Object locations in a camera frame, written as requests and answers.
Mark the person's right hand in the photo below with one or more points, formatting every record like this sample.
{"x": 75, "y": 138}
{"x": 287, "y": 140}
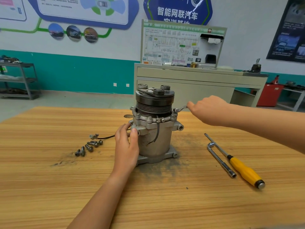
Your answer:
{"x": 209, "y": 111}

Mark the person's left hand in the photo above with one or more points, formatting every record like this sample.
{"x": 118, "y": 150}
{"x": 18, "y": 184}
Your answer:
{"x": 125, "y": 152}

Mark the silver combination wrench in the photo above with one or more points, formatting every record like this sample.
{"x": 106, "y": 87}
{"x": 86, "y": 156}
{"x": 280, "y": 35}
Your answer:
{"x": 181, "y": 109}

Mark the grey metal compressor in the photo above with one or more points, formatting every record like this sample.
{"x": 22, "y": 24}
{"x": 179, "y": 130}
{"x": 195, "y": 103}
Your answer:
{"x": 155, "y": 126}

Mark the person's right forearm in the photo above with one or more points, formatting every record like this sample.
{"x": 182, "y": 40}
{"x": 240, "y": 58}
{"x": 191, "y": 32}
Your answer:
{"x": 271, "y": 126}

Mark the person's left forearm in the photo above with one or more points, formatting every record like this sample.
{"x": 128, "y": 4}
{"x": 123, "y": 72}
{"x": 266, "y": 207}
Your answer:
{"x": 95, "y": 207}

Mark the beige workbench cabinet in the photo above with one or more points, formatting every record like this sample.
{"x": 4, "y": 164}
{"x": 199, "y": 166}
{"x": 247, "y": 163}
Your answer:
{"x": 200, "y": 83}

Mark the dark round table grommet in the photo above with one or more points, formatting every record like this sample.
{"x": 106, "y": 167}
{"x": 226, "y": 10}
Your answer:
{"x": 128, "y": 116}

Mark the silver L-shaped socket wrench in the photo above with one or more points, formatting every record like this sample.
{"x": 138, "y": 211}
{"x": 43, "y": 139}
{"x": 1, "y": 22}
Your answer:
{"x": 220, "y": 159}

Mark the red cabinet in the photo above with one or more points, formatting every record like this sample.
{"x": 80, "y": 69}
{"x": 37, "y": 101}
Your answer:
{"x": 269, "y": 95}

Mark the small black device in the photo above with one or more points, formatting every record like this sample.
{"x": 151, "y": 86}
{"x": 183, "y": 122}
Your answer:
{"x": 256, "y": 67}

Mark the white wiring display board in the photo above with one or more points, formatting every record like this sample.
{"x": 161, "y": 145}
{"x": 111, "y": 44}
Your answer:
{"x": 167, "y": 45}

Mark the grey metal shelf cart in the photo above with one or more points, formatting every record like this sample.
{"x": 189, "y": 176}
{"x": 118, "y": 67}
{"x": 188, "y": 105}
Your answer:
{"x": 19, "y": 81}

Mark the blue rounded infographic panel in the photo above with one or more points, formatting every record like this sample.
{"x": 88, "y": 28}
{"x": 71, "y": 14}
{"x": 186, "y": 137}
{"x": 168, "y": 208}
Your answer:
{"x": 71, "y": 9}

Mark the blue hexagon wall sign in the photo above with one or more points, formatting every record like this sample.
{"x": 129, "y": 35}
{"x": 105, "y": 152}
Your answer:
{"x": 176, "y": 9}

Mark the dark wall poster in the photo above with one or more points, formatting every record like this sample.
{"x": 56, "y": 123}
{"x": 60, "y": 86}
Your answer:
{"x": 288, "y": 33}

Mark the round photo wall decal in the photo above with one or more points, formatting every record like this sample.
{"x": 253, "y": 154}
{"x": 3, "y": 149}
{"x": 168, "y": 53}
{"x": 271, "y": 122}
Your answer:
{"x": 73, "y": 32}
{"x": 56, "y": 31}
{"x": 90, "y": 34}

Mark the white infographic wall panel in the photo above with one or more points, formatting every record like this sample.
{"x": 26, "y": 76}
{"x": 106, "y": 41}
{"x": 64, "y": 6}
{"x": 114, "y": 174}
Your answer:
{"x": 12, "y": 7}

